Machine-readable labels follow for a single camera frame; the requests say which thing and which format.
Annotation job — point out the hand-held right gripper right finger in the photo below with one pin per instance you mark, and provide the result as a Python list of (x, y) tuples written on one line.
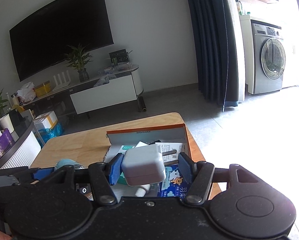
[(187, 167)]

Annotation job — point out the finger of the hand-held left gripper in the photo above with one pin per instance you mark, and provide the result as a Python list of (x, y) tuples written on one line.
[(44, 173)]

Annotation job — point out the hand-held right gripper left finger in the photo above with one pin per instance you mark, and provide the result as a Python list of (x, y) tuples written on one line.
[(115, 168)]

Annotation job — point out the blue cartoon floss pack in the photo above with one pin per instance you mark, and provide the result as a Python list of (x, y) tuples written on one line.
[(174, 181)]

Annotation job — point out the teal cartoon bandage box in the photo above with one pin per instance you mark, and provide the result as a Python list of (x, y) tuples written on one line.
[(127, 148)]

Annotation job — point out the teal lid toothpick jar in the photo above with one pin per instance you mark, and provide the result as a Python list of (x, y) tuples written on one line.
[(65, 163)]

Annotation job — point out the small white cube charger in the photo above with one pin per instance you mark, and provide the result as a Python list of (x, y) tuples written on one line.
[(142, 165)]

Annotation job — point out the orange cardboard box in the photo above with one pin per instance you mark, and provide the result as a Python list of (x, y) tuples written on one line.
[(149, 135)]

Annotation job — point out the round counter white ribbed side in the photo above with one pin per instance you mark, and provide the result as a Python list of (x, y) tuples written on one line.
[(22, 150)]

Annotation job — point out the purple patterned box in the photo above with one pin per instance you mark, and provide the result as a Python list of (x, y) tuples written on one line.
[(0, 147)]

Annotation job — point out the blue plastic bag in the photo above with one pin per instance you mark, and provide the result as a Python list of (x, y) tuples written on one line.
[(50, 133)]

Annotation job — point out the white and yellow carton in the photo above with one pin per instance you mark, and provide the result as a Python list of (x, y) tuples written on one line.
[(45, 120)]

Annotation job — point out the white paper cup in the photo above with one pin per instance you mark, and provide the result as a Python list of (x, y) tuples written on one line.
[(6, 123)]

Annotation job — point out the black box device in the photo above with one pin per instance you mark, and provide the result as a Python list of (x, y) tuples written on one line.
[(17, 118)]

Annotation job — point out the black rolled mat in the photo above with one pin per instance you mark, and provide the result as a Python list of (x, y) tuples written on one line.
[(142, 103)]

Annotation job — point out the white television cabinet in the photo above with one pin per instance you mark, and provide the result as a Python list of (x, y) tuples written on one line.
[(104, 96)]

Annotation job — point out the white plastic bag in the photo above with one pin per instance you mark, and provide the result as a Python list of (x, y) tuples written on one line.
[(26, 92)]

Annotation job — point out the yellow box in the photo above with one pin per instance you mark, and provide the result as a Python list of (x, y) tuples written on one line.
[(42, 89)]

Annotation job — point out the grey plastic bag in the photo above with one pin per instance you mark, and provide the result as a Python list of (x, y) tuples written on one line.
[(104, 80)]

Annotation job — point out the white router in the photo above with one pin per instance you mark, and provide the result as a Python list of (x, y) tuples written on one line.
[(62, 85)]

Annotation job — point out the potted plant dark vase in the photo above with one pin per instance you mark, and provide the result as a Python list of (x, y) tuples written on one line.
[(83, 75)]

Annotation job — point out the clear plastic organizer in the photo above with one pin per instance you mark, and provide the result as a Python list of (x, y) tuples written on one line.
[(119, 68)]

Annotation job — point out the dark green box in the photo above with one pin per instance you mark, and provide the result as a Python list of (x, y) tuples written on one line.
[(119, 57)]

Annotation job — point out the dark blue curtain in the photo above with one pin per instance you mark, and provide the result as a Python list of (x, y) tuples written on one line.
[(212, 42)]

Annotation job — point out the silver washing machine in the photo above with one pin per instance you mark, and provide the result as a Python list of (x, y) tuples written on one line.
[(267, 60)]

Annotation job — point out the black wall television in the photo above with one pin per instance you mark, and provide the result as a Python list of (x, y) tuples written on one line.
[(62, 30)]

